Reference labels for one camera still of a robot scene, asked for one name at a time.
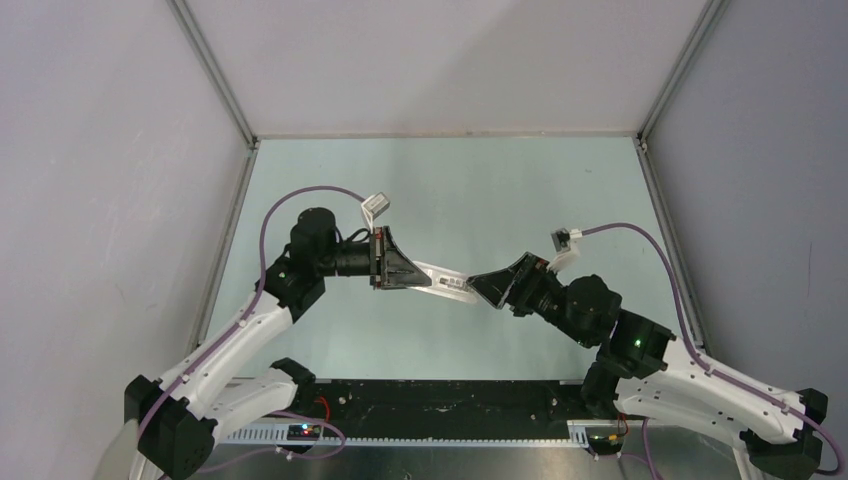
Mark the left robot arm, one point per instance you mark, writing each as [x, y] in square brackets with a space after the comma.
[184, 413]

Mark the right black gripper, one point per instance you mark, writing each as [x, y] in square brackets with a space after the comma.
[496, 287]

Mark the white battery cover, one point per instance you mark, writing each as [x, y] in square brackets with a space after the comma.
[453, 283]

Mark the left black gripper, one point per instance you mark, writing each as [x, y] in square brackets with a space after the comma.
[392, 270]

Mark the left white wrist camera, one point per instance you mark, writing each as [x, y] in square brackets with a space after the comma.
[372, 207]

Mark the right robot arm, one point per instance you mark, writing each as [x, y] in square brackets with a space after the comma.
[643, 369]

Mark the white AC remote control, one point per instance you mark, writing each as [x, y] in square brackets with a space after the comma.
[435, 273]

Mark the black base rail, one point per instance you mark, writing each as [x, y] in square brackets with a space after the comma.
[455, 410]

